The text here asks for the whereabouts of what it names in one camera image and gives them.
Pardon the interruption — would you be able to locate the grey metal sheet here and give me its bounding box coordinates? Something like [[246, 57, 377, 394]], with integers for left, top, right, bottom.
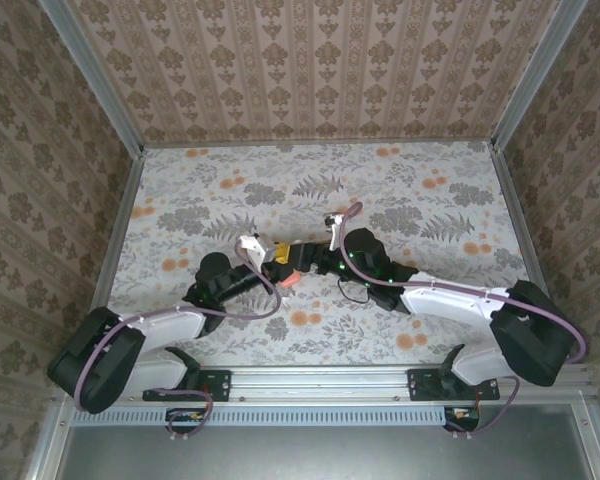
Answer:
[[54, 403, 600, 480]]

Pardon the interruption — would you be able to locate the thin black wire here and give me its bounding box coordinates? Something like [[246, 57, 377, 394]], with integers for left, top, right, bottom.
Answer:
[[335, 278, 377, 305]]

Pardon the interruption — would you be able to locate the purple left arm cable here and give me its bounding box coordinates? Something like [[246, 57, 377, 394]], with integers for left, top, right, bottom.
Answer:
[[73, 239, 284, 414]]

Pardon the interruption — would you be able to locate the aluminium table side rail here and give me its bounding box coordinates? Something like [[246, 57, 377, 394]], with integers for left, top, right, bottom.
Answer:
[[90, 149, 145, 314], [488, 144, 574, 364]]

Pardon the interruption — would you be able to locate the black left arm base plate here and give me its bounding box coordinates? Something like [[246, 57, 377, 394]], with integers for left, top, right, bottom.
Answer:
[[142, 368, 232, 404]]

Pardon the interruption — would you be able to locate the aluminium table end rail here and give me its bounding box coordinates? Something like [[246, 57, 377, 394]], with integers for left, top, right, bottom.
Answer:
[[142, 140, 495, 149]]

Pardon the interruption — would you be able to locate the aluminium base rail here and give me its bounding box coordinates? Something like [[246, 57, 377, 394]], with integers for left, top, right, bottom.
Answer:
[[129, 366, 589, 404]]

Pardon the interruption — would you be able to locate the short purple base cable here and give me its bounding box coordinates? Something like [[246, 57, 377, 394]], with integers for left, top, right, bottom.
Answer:
[[444, 375, 522, 441], [167, 388, 215, 442]]

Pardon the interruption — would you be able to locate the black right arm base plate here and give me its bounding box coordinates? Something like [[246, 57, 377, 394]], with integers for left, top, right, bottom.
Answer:
[[407, 368, 501, 403]]

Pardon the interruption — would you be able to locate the grey slotted cable duct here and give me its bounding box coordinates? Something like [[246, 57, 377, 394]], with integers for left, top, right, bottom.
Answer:
[[71, 404, 451, 427]]

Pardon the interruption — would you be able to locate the aluminium corner post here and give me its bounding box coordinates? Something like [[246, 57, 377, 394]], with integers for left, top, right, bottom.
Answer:
[[38, 0, 145, 157], [490, 0, 590, 151]]

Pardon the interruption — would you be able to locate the aluminium frame bar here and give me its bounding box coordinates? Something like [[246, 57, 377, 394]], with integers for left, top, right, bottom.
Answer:
[[572, 394, 600, 480], [23, 399, 74, 480]]

